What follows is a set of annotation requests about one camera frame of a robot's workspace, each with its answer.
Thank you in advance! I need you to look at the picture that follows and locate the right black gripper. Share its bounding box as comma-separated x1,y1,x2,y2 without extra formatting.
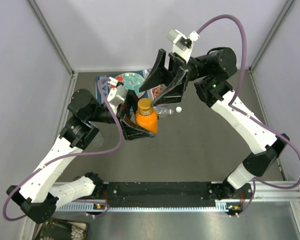
139,51,208,109

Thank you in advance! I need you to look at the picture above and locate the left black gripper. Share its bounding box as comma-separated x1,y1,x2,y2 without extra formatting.
88,90,160,140

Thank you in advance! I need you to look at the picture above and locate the orange juice bottle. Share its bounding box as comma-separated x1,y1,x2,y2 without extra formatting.
135,108,158,134

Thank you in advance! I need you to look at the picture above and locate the orange bottle cap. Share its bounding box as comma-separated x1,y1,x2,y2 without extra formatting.
137,98,153,115

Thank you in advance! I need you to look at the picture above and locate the white bottle cap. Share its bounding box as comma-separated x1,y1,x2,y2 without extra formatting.
176,106,182,113

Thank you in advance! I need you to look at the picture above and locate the clear bottle orange base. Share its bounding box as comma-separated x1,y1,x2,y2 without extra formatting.
154,106,174,119

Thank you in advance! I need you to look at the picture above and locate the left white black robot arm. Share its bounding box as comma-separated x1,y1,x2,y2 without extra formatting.
2,85,155,224

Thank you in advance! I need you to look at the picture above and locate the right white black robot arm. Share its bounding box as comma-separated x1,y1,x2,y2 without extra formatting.
139,47,287,200

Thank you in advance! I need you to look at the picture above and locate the colourful mandala napkin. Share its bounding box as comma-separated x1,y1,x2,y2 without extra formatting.
142,69,162,101

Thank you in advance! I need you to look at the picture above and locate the red teal patterned plate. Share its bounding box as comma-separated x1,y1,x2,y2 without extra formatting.
114,72,145,98

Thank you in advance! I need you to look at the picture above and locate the blue patterned placemat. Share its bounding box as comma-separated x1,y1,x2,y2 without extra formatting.
94,70,151,101

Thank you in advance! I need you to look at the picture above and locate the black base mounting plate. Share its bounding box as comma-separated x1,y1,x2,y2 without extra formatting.
101,181,252,207

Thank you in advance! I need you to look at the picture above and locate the floral patterned box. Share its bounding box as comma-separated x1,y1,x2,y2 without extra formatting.
34,219,88,240

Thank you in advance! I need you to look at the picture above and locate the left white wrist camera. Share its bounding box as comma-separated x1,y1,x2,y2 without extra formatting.
107,77,128,106

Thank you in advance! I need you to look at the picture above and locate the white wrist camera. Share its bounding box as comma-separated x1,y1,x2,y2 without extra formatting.
107,77,128,106
166,29,200,64

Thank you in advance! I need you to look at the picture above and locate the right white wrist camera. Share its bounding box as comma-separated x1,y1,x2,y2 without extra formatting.
166,29,200,64

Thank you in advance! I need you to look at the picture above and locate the grey slotted cable duct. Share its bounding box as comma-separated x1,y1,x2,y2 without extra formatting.
56,201,243,214

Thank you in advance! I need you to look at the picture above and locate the aluminium frame rail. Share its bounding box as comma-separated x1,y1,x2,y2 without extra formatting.
52,181,300,204

